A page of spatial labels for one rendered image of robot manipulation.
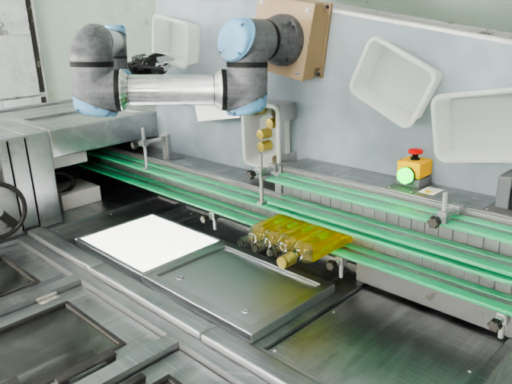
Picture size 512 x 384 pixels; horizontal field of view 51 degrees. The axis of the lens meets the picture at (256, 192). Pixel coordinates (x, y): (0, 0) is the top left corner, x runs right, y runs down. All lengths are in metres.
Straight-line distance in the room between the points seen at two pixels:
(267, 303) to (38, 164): 1.10
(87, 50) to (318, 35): 0.65
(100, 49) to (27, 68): 3.61
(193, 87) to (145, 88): 0.13
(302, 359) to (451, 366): 0.34
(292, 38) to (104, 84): 0.54
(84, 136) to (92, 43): 0.79
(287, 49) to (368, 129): 0.33
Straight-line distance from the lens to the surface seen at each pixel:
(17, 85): 5.08
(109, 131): 2.29
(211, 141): 2.13
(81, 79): 1.51
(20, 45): 5.09
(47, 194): 2.21
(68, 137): 2.21
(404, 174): 1.47
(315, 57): 1.65
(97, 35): 1.54
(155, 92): 1.50
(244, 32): 1.47
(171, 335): 1.42
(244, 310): 1.44
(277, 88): 1.83
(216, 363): 1.30
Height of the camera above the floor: 2.08
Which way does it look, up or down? 42 degrees down
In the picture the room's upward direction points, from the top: 110 degrees counter-clockwise
